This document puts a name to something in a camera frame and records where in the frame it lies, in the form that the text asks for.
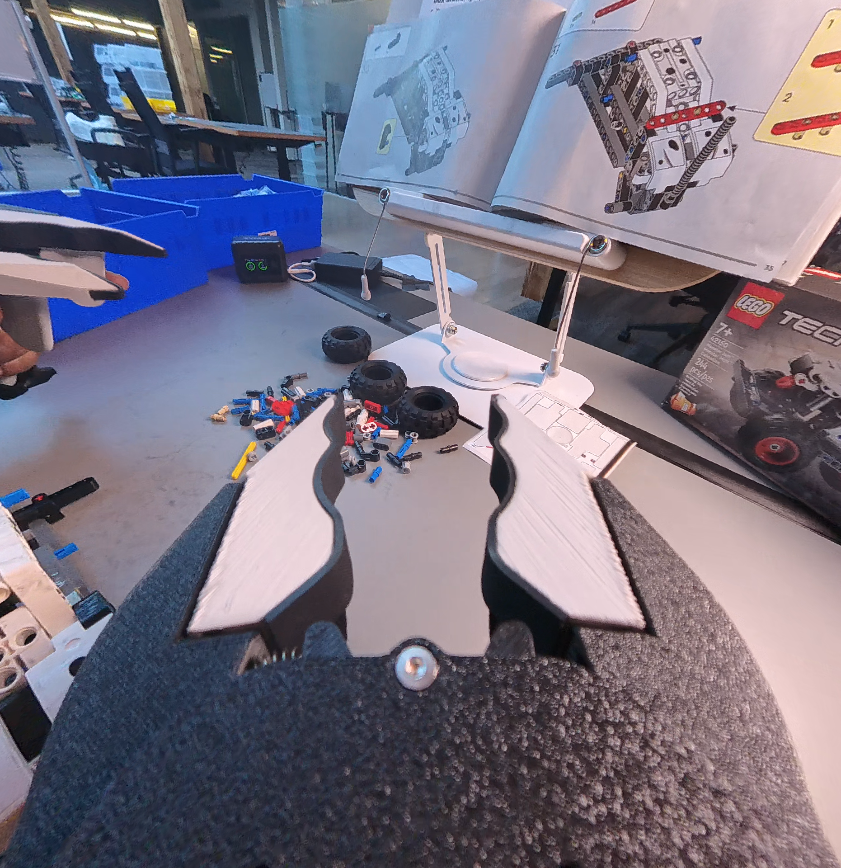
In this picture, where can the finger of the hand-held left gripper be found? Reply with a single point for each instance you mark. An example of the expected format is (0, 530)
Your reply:
(68, 234)
(47, 271)

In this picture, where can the wooden post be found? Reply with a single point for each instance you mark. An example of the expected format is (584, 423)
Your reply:
(183, 61)

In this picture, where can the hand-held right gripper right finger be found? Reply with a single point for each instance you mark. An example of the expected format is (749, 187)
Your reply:
(562, 542)

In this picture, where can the frosted glass partition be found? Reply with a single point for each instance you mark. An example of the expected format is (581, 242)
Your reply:
(325, 54)

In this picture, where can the black desk mat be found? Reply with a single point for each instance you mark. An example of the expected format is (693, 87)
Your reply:
(366, 302)

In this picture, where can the long wooden workbench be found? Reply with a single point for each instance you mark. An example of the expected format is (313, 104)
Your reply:
(257, 130)

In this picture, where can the white sticker sheet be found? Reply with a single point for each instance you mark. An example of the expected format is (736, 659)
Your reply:
(562, 427)

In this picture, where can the white paper sheet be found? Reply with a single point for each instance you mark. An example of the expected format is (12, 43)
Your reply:
(420, 271)

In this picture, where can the black office chair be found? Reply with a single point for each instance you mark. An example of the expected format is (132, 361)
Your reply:
(149, 115)

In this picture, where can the black toy tire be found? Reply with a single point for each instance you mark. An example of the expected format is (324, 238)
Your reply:
(377, 381)
(427, 411)
(346, 344)

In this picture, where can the white book stand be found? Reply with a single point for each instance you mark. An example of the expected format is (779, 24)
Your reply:
(481, 366)

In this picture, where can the small black timer device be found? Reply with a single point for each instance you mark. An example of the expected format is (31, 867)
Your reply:
(257, 261)

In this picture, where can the black power adapter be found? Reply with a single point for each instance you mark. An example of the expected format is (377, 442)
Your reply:
(349, 266)

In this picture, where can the pile of small toy pieces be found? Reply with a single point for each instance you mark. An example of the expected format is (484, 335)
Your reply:
(285, 413)

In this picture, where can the blue storage bin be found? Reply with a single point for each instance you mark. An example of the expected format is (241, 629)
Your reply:
(156, 230)

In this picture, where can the toy truck chassis model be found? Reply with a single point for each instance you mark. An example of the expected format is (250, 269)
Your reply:
(27, 610)

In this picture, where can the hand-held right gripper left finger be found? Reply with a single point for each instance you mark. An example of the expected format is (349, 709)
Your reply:
(271, 542)

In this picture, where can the toy truck set box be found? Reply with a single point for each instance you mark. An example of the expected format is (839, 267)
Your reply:
(779, 407)

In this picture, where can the toy instruction booklet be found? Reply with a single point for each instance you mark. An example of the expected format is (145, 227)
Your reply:
(664, 135)

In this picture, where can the person's left hand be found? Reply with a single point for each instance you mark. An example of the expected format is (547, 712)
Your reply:
(7, 356)

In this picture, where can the whiteboard on stand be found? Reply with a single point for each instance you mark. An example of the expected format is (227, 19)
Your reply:
(7, 34)

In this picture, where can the yellow toy axle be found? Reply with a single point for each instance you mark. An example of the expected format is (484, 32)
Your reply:
(244, 460)

